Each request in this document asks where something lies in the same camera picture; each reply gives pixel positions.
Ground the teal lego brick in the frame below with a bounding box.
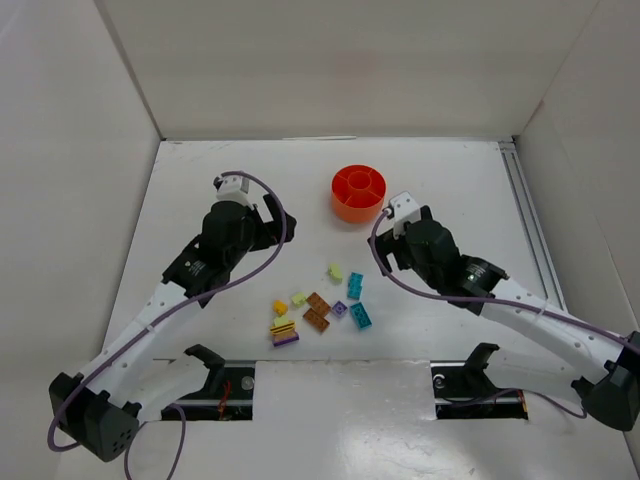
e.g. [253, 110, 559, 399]
[347, 272, 363, 301]
[349, 302, 372, 330]

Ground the light green sloped lego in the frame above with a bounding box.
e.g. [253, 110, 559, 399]
[327, 263, 344, 284]

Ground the light green small lego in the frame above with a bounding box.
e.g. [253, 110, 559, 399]
[291, 292, 307, 308]

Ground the yellow lego brick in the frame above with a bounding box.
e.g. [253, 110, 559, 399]
[272, 300, 288, 316]

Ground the purple square lego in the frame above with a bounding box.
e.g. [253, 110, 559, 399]
[331, 301, 349, 318]

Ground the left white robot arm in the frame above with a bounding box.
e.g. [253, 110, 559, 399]
[47, 193, 296, 462]

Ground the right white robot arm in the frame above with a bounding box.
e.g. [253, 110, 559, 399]
[368, 194, 639, 432]

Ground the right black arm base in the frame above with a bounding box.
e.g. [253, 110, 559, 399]
[431, 361, 528, 420]

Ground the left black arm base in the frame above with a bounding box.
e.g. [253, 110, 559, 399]
[175, 362, 256, 422]

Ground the orange round divided container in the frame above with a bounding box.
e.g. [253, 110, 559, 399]
[331, 165, 386, 224]

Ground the brown lego plate upper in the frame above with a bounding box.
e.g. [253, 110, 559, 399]
[306, 292, 331, 317]

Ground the brown lego plate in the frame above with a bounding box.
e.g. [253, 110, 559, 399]
[306, 292, 331, 317]
[303, 308, 330, 333]

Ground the striped stacked lego figure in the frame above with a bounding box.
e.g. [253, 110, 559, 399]
[269, 314, 299, 348]

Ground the brown lego plate lower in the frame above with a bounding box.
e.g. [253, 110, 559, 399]
[303, 308, 330, 333]

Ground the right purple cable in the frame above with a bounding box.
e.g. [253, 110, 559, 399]
[371, 208, 640, 351]

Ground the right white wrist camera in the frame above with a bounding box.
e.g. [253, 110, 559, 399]
[388, 191, 421, 239]

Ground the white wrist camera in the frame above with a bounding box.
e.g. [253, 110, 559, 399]
[388, 191, 421, 239]
[213, 174, 253, 209]

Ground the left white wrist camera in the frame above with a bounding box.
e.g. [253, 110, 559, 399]
[213, 174, 253, 209]

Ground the aluminium rail right side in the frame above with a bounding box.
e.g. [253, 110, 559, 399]
[498, 140, 566, 310]

